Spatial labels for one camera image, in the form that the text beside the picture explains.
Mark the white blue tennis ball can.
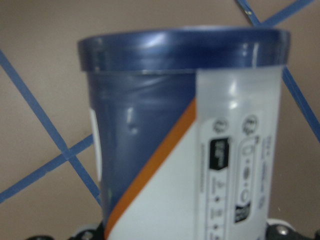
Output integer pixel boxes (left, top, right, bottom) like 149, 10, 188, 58
77, 26, 291, 240

